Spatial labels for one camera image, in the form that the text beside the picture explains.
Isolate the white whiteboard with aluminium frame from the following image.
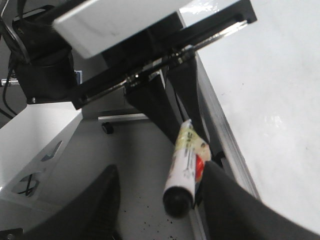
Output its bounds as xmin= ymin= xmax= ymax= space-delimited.
xmin=178 ymin=0 xmax=320 ymax=240

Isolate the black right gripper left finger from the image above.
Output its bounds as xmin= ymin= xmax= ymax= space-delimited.
xmin=23 ymin=164 xmax=121 ymax=240

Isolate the black cable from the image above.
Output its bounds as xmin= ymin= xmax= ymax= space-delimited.
xmin=0 ymin=0 xmax=28 ymax=120

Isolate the white robot base with logo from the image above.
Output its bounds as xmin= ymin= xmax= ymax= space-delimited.
xmin=0 ymin=102 xmax=83 ymax=213

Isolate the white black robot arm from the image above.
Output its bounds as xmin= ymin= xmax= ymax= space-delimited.
xmin=12 ymin=0 xmax=319 ymax=240

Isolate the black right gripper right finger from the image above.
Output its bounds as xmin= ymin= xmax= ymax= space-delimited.
xmin=202 ymin=161 xmax=320 ymax=240

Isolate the white taped whiteboard marker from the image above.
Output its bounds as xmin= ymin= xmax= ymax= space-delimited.
xmin=162 ymin=119 xmax=212 ymax=219

